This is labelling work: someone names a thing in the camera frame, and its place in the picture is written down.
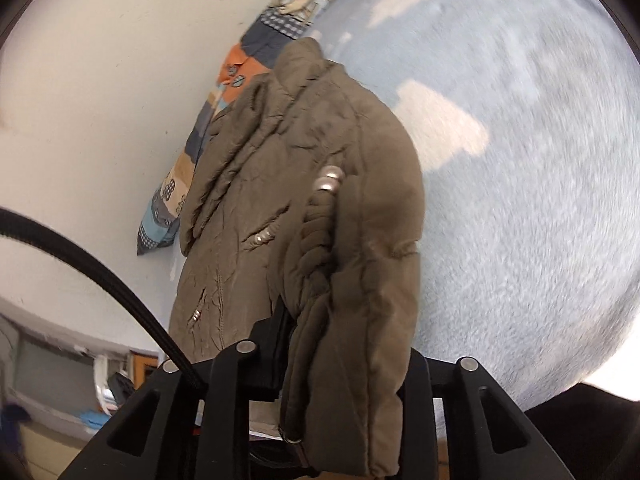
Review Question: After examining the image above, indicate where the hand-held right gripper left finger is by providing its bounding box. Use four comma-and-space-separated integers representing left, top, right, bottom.
59, 305, 301, 480

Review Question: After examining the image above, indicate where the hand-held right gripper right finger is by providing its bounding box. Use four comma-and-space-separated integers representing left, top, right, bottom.
395, 347, 576, 480

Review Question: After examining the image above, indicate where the brown quilted jacket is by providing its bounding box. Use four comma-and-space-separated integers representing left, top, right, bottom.
167, 37, 426, 476

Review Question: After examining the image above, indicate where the light blue bed sheet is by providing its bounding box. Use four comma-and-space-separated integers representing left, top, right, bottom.
167, 0, 640, 411

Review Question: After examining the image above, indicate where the patchwork printed blanket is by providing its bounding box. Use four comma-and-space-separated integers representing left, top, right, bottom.
136, 0, 351, 256

